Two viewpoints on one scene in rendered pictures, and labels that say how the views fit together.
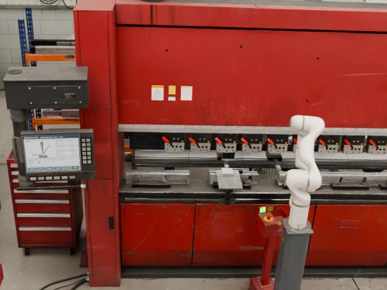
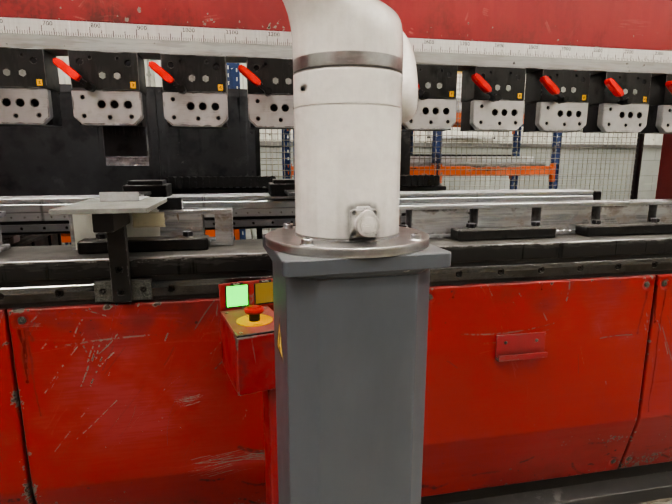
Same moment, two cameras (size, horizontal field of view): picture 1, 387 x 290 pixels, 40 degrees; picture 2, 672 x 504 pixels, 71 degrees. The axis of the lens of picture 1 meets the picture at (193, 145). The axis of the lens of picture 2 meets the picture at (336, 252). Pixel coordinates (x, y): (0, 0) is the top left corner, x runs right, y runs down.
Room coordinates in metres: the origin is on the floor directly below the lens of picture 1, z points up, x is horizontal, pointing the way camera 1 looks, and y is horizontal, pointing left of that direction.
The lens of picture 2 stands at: (2.45, -0.65, 1.10)
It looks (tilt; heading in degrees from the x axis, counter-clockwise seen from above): 11 degrees down; 353
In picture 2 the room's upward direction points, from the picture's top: straight up
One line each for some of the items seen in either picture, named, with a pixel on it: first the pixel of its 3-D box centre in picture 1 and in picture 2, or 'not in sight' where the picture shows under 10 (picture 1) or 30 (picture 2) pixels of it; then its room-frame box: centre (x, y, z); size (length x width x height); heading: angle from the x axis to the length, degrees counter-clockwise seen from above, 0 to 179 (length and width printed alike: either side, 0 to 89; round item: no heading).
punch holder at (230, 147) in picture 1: (226, 140); (110, 90); (3.70, -0.25, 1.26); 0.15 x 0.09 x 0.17; 94
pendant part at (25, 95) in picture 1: (52, 133); not in sight; (3.16, 0.94, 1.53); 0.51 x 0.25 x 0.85; 100
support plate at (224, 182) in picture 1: (228, 179); (115, 205); (3.56, -0.29, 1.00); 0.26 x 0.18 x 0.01; 4
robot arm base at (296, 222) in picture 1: (298, 213); (347, 162); (3.00, -0.73, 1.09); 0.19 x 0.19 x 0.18
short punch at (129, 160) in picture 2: (228, 155); (126, 146); (3.71, -0.28, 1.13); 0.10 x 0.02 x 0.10; 94
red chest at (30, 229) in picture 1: (49, 196); not in sight; (3.94, 1.25, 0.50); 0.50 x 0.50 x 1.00; 4
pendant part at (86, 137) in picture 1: (59, 153); not in sight; (3.08, 0.87, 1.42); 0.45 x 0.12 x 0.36; 100
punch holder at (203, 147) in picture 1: (200, 140); (18, 88); (3.69, -0.05, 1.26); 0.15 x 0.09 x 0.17; 94
